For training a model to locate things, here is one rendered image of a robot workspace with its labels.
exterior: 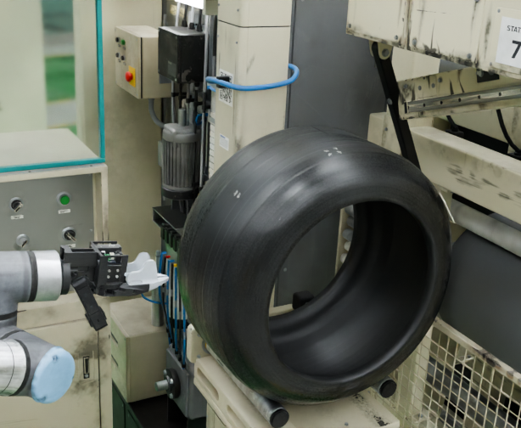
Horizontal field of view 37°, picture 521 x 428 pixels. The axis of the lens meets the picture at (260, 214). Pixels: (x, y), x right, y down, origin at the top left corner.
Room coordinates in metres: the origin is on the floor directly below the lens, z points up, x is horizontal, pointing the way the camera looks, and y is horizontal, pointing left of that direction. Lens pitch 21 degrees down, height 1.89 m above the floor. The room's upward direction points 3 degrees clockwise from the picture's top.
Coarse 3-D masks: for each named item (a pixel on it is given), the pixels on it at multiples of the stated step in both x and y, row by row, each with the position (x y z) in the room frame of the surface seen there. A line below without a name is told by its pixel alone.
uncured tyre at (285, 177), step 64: (320, 128) 1.63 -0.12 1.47; (256, 192) 1.41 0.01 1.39; (320, 192) 1.39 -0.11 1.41; (384, 192) 1.46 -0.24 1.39; (192, 256) 1.45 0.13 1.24; (256, 256) 1.34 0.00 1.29; (384, 256) 1.77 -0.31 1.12; (448, 256) 1.55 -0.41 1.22; (192, 320) 1.49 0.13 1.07; (256, 320) 1.33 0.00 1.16; (320, 320) 1.72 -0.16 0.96; (384, 320) 1.66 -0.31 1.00; (256, 384) 1.36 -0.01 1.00; (320, 384) 1.40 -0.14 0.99
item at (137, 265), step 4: (144, 252) 1.37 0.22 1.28; (140, 256) 1.36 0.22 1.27; (144, 256) 1.37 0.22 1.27; (148, 256) 1.37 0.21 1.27; (136, 260) 1.36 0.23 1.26; (140, 260) 1.36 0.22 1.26; (144, 260) 1.37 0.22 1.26; (128, 264) 1.35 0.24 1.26; (132, 264) 1.36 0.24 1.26; (136, 264) 1.36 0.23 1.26; (140, 264) 1.36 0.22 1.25; (128, 268) 1.35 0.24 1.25; (132, 268) 1.36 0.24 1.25; (136, 268) 1.36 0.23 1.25; (140, 268) 1.36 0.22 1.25; (128, 272) 1.35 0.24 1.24; (160, 276) 1.37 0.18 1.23; (164, 276) 1.37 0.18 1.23; (124, 280) 1.34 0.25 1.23
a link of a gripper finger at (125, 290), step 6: (120, 288) 1.29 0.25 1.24; (126, 288) 1.29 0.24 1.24; (132, 288) 1.30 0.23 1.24; (138, 288) 1.31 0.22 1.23; (144, 288) 1.32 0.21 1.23; (114, 294) 1.28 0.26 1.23; (120, 294) 1.28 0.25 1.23; (126, 294) 1.29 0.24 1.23; (132, 294) 1.29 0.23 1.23; (138, 294) 1.30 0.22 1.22
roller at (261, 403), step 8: (216, 360) 1.62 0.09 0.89; (224, 368) 1.58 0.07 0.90; (232, 376) 1.54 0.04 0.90; (240, 384) 1.51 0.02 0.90; (248, 392) 1.48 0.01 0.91; (256, 392) 1.46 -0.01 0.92; (256, 400) 1.45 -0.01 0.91; (264, 400) 1.43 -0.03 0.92; (272, 400) 1.43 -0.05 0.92; (264, 408) 1.41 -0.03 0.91; (272, 408) 1.40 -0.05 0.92; (280, 408) 1.40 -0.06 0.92; (264, 416) 1.41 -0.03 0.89; (272, 416) 1.39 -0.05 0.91; (280, 416) 1.39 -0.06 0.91; (288, 416) 1.40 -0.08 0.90; (272, 424) 1.38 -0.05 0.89; (280, 424) 1.39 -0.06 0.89
